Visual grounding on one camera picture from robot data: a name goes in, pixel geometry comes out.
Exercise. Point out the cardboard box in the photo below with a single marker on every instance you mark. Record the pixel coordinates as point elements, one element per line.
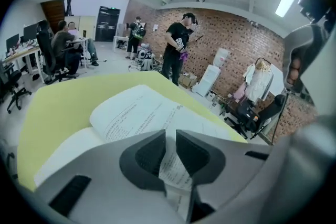
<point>187,81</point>

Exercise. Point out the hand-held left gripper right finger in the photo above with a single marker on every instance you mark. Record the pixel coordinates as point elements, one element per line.
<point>210,165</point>

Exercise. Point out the purple cloth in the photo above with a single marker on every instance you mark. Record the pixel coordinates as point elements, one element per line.
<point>183,55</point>

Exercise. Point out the white desk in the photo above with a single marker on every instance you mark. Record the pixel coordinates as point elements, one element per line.
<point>21,53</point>

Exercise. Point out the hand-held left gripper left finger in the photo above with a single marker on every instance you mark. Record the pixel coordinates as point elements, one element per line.
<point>105,191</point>

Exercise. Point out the small white table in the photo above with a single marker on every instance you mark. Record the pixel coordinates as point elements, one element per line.
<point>121,38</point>

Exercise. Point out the white water dispenser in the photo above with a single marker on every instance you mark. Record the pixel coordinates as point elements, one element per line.
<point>210,76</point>

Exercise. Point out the paper sheet on wall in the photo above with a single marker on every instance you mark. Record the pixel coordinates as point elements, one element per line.
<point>155,27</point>

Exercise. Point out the white board panel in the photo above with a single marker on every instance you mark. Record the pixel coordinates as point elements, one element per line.
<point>278,78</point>

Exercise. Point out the green backpack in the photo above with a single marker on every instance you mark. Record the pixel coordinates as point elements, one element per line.
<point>138,31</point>

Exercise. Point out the black office chair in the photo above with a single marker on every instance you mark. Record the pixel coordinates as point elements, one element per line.
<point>11,81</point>
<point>46,52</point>
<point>267,112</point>

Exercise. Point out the clothes rack with garments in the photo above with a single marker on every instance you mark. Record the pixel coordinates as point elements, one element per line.
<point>258,81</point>

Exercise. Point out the beige cabinet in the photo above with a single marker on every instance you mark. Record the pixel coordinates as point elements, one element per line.
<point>84,27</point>

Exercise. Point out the person's right hand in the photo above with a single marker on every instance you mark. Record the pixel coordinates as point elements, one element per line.
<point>292,70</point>

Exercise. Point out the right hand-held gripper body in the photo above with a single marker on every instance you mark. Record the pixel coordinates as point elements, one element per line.
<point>305,39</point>

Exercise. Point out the black computer monitor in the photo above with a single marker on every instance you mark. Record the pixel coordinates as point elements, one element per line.
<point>31,32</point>
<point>12,41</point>

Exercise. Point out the brown staircase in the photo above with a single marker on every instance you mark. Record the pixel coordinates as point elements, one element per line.
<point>53,15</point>

